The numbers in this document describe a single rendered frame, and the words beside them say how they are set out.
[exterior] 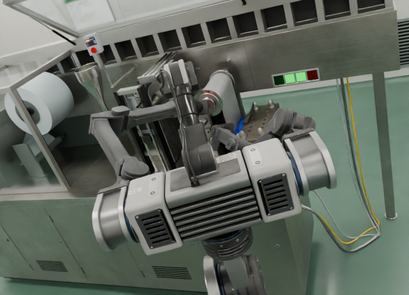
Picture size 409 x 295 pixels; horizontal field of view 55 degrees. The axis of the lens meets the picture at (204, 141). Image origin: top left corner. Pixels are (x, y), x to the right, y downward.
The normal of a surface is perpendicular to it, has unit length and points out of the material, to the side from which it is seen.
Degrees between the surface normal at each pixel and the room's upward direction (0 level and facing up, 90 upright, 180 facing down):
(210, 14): 90
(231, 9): 90
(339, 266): 0
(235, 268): 90
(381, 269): 0
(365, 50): 90
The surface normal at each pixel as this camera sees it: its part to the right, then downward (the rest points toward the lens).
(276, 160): -0.29, -0.84
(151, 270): -0.30, 0.54
